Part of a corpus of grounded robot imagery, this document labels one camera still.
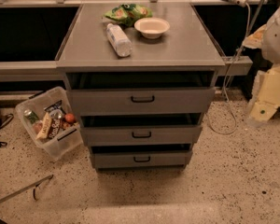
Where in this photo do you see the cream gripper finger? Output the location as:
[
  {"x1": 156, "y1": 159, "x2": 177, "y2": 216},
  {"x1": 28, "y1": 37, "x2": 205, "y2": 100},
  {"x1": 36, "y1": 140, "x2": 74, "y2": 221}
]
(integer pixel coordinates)
[{"x1": 247, "y1": 64, "x2": 280, "y2": 124}]

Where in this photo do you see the grey top drawer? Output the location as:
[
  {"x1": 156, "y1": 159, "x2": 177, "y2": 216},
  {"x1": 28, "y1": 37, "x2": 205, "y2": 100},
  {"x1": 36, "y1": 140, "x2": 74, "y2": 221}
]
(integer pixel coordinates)
[{"x1": 68, "y1": 88, "x2": 215, "y2": 116}]

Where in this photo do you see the grey drawer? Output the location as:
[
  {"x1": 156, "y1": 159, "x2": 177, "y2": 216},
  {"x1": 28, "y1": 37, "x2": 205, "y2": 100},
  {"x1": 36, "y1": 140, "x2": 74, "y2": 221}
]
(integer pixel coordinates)
[
  {"x1": 68, "y1": 88, "x2": 215, "y2": 116},
  {"x1": 91, "y1": 151, "x2": 192, "y2": 169},
  {"x1": 81, "y1": 125, "x2": 202, "y2": 147}
]

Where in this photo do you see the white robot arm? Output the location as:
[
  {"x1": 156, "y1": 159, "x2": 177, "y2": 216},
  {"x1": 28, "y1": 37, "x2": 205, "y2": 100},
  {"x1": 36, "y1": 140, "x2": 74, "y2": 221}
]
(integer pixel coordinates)
[{"x1": 247, "y1": 7, "x2": 280, "y2": 126}]

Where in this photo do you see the grey bottom drawer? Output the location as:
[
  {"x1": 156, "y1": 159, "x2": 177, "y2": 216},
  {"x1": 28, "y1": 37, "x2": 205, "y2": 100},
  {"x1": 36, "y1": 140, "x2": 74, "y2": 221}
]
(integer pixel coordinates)
[{"x1": 91, "y1": 151, "x2": 192, "y2": 169}]

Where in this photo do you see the grey drawer cabinet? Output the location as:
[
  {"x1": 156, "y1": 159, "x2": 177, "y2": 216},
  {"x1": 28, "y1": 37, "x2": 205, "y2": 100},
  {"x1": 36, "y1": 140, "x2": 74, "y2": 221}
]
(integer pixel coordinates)
[{"x1": 54, "y1": 2, "x2": 226, "y2": 173}]

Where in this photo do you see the grey middle drawer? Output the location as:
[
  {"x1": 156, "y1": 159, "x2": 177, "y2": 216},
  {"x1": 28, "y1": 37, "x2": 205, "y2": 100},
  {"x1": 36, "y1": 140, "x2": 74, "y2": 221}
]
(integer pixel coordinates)
[{"x1": 81, "y1": 125, "x2": 202, "y2": 147}]

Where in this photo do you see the grey metal pole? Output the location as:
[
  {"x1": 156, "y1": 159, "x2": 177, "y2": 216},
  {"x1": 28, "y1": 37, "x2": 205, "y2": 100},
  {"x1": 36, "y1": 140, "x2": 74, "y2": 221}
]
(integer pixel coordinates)
[{"x1": 233, "y1": 0, "x2": 266, "y2": 62}]

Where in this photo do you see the white paper bowl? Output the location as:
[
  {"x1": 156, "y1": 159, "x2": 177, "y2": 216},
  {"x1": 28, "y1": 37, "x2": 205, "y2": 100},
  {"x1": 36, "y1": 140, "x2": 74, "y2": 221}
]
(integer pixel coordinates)
[{"x1": 134, "y1": 18, "x2": 170, "y2": 39}]

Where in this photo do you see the clear plastic water bottle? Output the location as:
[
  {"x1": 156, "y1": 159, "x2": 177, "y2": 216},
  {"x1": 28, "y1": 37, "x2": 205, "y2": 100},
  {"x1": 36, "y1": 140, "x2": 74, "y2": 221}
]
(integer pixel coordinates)
[{"x1": 106, "y1": 23, "x2": 133, "y2": 57}]

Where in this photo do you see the green chip bag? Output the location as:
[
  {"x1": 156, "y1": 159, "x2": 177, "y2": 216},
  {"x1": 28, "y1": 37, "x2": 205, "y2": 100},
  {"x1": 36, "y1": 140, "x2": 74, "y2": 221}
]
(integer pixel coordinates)
[{"x1": 104, "y1": 4, "x2": 152, "y2": 27}]

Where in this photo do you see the red apple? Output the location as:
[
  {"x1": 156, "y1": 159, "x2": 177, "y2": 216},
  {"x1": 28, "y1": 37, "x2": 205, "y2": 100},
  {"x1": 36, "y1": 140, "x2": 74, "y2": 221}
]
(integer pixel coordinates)
[{"x1": 64, "y1": 113, "x2": 76, "y2": 124}]

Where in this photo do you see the brown snack bag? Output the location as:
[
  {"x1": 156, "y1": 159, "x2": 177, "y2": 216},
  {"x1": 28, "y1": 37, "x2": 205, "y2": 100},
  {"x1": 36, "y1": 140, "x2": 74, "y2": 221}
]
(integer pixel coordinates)
[{"x1": 48, "y1": 119, "x2": 63, "y2": 139}]

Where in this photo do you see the clear plastic storage bin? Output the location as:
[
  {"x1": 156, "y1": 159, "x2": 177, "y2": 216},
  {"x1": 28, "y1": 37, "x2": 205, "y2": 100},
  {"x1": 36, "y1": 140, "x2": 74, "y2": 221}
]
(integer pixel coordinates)
[{"x1": 16, "y1": 87, "x2": 82, "y2": 160}]

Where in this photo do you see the yellow snack box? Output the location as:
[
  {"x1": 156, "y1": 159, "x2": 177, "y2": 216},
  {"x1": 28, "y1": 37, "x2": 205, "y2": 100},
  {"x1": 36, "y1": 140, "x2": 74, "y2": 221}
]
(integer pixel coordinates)
[{"x1": 36, "y1": 113, "x2": 52, "y2": 139}]

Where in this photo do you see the metal rod on floor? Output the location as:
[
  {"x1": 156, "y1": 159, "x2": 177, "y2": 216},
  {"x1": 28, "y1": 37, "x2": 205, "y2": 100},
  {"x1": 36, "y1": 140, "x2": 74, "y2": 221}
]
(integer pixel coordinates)
[{"x1": 0, "y1": 175, "x2": 54, "y2": 204}]

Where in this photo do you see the green soda can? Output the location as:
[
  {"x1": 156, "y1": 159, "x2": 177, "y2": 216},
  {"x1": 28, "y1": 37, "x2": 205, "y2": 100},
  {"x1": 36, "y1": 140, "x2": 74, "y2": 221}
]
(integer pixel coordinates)
[{"x1": 23, "y1": 109, "x2": 39, "y2": 124}]

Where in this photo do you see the white cable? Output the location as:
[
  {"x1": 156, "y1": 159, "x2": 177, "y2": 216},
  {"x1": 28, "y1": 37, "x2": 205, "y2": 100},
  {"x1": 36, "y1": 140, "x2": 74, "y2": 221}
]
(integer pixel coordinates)
[{"x1": 206, "y1": 2, "x2": 252, "y2": 135}]

